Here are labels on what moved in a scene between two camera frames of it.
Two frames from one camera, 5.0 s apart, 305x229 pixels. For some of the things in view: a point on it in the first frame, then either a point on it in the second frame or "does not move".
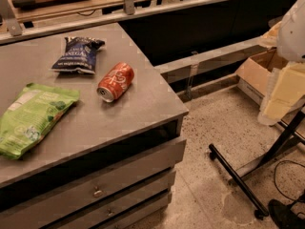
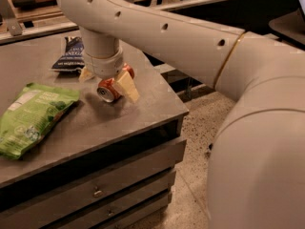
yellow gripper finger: x=285 y=88 → x=108 y=68
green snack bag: x=31 y=114 does not move
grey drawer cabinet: x=109 y=165 does not move
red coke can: x=114 y=81 does not move
